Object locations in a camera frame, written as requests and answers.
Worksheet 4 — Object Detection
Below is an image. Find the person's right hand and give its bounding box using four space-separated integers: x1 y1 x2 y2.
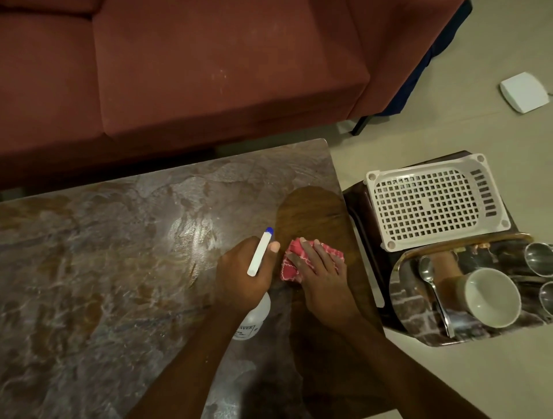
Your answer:
286 237 362 331

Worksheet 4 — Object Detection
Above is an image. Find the person's left hand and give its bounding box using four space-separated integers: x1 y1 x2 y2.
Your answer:
214 235 282 316

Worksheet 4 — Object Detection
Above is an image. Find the red checked cloth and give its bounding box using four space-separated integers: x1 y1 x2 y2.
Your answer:
281 236 346 284

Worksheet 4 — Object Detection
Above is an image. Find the clear spray bottle blue nozzle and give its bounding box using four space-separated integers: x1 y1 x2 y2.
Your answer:
232 227 275 342

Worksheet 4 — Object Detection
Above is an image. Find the brick pattern glossy tray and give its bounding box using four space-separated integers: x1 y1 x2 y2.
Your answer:
388 233 553 348

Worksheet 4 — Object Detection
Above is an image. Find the steel spoon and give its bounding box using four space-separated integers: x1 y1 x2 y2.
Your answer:
417 256 457 339

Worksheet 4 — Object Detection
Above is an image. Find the white ceramic bowl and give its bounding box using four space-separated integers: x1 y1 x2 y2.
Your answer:
456 267 522 330

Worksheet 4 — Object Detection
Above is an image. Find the steel cup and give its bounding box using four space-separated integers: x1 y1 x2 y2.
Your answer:
524 242 553 278
539 281 553 318

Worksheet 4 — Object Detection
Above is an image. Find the person's left forearm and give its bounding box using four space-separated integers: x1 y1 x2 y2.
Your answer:
125 302 243 419

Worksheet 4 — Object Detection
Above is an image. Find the dark wooden side table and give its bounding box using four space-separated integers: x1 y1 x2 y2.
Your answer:
343 150 526 333

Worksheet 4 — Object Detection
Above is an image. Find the brown marbled wooden table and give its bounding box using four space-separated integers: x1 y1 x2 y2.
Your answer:
0 138 400 419

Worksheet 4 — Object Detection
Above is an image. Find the white plastic perforated basket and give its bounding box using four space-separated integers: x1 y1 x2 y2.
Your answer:
366 153 512 253

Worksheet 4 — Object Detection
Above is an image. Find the red fabric sofa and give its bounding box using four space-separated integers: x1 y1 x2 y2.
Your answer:
0 0 469 191

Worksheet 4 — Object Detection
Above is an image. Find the navy blue bag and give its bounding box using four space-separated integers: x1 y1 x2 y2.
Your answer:
376 0 474 117

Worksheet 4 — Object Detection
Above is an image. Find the white flat device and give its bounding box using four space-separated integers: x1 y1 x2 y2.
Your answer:
499 72 550 115

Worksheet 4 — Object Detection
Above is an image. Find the red sofa back cushion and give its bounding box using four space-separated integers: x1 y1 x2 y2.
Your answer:
0 0 104 17

